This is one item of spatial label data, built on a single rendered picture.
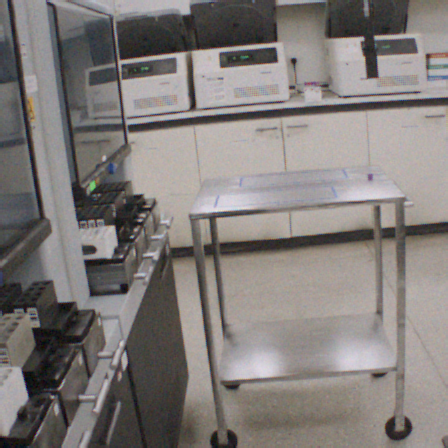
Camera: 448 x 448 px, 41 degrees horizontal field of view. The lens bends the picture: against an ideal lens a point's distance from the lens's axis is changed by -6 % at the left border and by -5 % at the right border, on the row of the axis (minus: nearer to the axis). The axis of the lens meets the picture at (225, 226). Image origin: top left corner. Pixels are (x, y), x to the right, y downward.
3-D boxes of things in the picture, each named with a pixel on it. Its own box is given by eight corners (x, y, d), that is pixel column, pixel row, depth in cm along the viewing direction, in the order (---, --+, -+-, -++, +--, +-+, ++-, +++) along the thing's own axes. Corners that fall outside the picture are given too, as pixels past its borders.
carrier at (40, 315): (50, 309, 115) (43, 280, 114) (60, 308, 115) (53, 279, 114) (32, 335, 104) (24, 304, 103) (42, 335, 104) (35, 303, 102)
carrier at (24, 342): (25, 345, 101) (17, 313, 99) (36, 344, 101) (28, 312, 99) (3, 379, 90) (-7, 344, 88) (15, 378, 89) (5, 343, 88)
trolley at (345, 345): (211, 455, 196) (177, 214, 173) (221, 385, 240) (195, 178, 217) (415, 440, 190) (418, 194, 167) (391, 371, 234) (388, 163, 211)
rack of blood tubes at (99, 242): (-4, 272, 145) (-9, 248, 144) (10, 259, 155) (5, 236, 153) (111, 263, 144) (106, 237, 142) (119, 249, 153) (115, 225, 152)
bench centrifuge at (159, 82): (98, 123, 369) (85, 18, 351) (121, 111, 429) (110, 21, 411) (189, 112, 364) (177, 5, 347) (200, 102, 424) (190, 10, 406)
